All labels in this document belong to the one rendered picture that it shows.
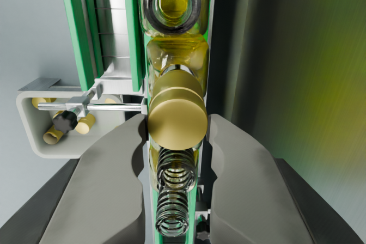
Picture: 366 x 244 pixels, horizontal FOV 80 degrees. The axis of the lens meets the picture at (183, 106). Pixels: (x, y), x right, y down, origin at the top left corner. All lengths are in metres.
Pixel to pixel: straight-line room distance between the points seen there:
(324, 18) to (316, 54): 0.03
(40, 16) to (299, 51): 0.51
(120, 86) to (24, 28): 0.28
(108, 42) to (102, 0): 0.06
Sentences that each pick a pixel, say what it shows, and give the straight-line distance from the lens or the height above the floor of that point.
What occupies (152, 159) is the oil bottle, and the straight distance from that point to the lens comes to 0.24.
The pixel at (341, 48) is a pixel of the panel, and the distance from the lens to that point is 0.20.
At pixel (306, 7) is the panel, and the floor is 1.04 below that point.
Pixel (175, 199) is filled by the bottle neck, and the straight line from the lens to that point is 0.22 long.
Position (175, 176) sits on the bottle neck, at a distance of 0.19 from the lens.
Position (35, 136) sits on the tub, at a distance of 0.62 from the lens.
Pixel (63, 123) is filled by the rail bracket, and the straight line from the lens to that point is 0.33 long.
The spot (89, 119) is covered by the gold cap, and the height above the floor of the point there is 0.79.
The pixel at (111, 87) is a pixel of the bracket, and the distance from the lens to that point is 0.43.
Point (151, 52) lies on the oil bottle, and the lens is 0.19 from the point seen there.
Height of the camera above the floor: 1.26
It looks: 63 degrees down
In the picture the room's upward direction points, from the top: 177 degrees clockwise
